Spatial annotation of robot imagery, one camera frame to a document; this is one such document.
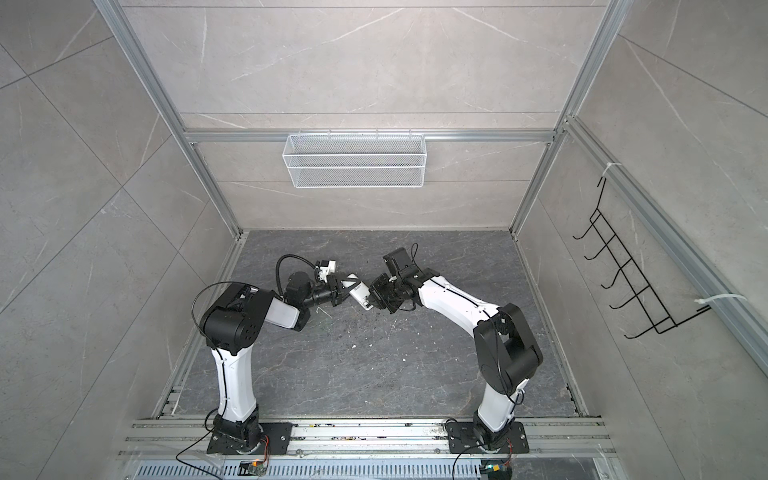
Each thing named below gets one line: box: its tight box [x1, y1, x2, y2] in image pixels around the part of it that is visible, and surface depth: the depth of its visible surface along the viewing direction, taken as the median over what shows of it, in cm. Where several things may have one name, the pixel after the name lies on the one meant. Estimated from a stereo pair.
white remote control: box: [349, 282, 374, 311], surface depth 91 cm
